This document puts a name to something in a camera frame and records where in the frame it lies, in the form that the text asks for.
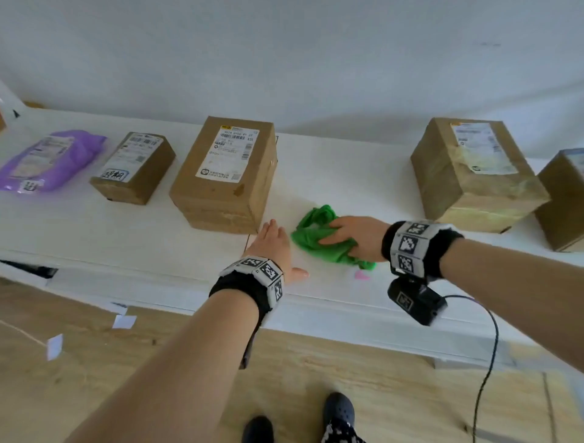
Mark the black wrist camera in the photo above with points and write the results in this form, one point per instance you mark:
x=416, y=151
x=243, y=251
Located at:
x=415, y=301

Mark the taped cardboard box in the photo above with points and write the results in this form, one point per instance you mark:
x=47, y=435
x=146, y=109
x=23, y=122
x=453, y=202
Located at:
x=474, y=178

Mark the white paper slip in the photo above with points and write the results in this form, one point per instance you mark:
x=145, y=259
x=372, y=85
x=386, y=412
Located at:
x=54, y=347
x=124, y=321

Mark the left wristband with marker tags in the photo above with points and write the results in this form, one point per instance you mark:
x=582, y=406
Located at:
x=255, y=278

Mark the small cardboard box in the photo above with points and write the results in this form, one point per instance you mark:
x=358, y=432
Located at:
x=132, y=169

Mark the person's right hand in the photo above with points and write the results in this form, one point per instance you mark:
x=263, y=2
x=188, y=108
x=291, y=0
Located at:
x=365, y=237

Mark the person's right black shoe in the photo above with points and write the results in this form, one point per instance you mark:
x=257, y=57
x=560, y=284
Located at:
x=340, y=413

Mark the person's right fingers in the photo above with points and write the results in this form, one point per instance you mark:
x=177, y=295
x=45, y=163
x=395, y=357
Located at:
x=338, y=237

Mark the right wristband with marker tags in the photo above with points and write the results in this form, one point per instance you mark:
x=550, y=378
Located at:
x=410, y=248

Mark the person's black shoe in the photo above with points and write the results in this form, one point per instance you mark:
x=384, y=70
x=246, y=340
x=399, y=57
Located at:
x=340, y=413
x=258, y=430

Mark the person's right forearm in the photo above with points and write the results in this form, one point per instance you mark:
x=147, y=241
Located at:
x=515, y=287

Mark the green cloth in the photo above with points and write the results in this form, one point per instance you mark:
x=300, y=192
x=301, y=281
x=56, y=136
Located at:
x=319, y=244

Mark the cardboard box with blue label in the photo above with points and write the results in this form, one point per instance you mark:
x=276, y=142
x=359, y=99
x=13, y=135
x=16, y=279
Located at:
x=563, y=201

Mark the wristband with marker tags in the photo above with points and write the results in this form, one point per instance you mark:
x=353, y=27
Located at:
x=410, y=248
x=255, y=278

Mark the person's left thumb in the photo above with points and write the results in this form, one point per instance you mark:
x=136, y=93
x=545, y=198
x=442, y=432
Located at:
x=300, y=274

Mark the person's left forearm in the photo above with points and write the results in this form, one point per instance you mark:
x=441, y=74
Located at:
x=182, y=365

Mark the person's left hand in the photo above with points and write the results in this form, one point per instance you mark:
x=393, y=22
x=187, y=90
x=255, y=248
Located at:
x=271, y=248

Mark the person's left black shoe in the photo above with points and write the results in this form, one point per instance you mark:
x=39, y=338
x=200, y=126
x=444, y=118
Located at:
x=258, y=430

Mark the large cardboard box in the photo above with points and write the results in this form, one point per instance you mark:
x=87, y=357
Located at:
x=223, y=178

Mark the black flat object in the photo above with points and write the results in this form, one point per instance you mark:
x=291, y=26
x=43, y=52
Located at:
x=29, y=269

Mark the purple mailer bag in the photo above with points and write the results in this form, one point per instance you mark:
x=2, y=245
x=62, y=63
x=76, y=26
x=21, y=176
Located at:
x=48, y=159

